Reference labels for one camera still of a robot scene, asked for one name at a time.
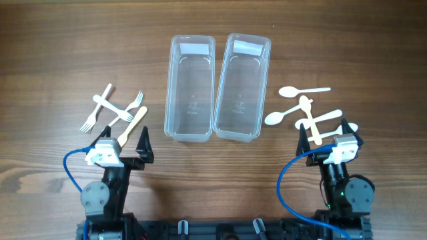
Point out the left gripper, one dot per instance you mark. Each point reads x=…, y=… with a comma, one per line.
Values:
x=146, y=153

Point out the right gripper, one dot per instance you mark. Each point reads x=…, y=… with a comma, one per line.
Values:
x=303, y=144

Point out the yellow plastic fork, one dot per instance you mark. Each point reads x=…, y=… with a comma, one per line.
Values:
x=122, y=139

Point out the pale blue plastic fork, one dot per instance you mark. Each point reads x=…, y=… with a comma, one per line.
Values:
x=124, y=115

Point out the cream spoon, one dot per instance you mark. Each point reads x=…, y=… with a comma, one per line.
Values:
x=327, y=116

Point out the white spoon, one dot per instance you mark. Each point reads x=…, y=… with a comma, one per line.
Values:
x=339, y=131
x=290, y=92
x=276, y=117

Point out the white plastic fork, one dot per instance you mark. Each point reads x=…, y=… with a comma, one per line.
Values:
x=136, y=103
x=91, y=120

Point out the yellow plastic spoon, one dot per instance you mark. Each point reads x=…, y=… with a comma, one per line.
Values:
x=305, y=106

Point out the white spoon top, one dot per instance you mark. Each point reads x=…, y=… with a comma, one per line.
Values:
x=290, y=92

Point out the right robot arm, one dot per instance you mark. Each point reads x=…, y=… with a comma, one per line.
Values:
x=348, y=198

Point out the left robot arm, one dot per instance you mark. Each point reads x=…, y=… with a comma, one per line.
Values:
x=104, y=200

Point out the right clear plastic container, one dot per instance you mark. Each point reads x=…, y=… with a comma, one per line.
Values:
x=242, y=88

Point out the clear plastic container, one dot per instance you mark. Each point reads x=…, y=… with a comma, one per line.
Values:
x=242, y=88
x=189, y=104

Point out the left clear plastic container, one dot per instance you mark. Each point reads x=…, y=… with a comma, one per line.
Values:
x=189, y=104

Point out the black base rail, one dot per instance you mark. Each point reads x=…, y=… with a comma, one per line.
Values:
x=278, y=229

